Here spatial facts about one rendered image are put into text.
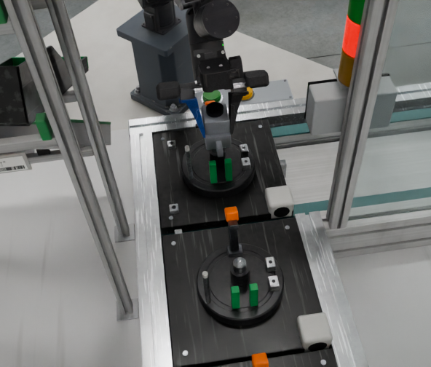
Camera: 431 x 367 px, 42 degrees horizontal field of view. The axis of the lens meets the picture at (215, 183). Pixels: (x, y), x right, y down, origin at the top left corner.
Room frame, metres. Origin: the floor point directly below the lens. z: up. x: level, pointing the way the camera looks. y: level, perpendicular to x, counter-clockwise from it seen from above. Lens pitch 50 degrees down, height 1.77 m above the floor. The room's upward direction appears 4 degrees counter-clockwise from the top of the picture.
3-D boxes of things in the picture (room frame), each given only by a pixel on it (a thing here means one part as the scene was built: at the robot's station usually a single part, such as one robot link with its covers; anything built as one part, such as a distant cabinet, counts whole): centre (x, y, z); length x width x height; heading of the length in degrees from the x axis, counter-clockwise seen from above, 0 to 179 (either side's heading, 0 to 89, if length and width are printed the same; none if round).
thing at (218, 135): (0.70, -0.01, 1.09); 0.08 x 0.04 x 0.07; 5
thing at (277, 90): (0.93, -0.08, 0.93); 0.21 x 0.07 x 0.06; 95
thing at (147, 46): (1.07, 0.09, 0.96); 0.15 x 0.15 x 0.20; 50
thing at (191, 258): (0.45, -0.03, 1.01); 0.24 x 0.24 x 0.13; 5
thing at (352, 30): (0.60, -0.21, 1.33); 0.05 x 0.05 x 0.05
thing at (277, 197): (0.62, -0.11, 0.97); 0.05 x 0.05 x 0.04; 5
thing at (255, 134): (0.71, -0.01, 0.96); 0.24 x 0.24 x 0.02; 5
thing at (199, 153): (0.71, -0.01, 0.98); 0.14 x 0.14 x 0.02
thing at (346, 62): (0.60, -0.21, 1.28); 0.05 x 0.05 x 0.05
